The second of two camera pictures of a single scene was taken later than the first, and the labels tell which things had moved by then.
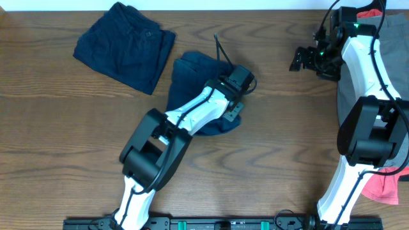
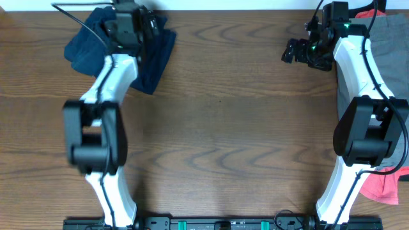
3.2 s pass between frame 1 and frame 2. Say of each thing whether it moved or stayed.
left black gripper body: moved
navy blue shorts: moved
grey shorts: stayed
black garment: stayed
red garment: stayed
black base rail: stayed
